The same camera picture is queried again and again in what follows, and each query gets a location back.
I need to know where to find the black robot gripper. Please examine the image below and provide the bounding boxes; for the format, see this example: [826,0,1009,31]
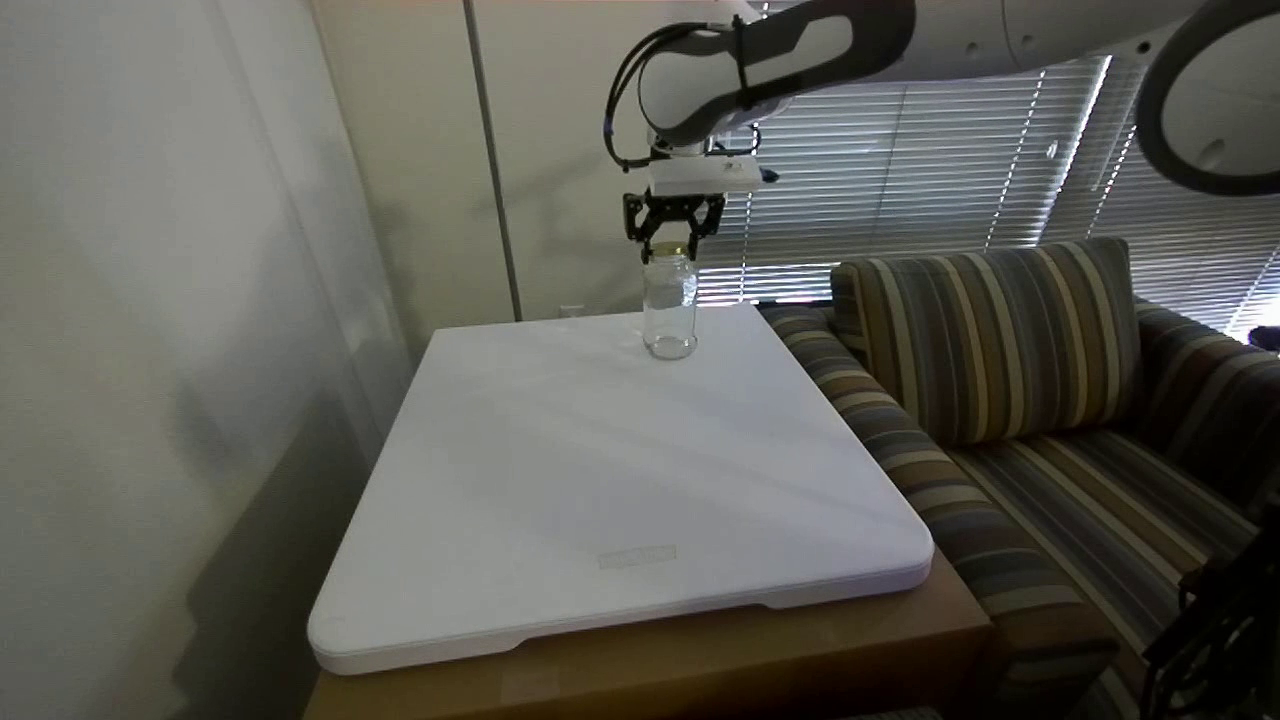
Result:
[620,187,734,265]

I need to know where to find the clear glass jar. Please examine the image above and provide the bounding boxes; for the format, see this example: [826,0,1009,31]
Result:
[640,242,706,365]

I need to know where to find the white window blinds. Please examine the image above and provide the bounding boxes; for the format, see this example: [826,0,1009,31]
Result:
[694,51,1280,313]

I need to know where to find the striped sofa cushion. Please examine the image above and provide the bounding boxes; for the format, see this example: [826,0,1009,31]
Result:
[827,235,1145,454]

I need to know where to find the striped sofa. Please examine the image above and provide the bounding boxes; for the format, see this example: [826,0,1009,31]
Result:
[757,297,1280,720]

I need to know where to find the black metal stand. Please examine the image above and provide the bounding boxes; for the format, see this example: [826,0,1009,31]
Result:
[1137,475,1280,720]

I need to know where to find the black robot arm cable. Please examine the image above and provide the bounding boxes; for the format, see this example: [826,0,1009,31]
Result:
[602,16,752,173]

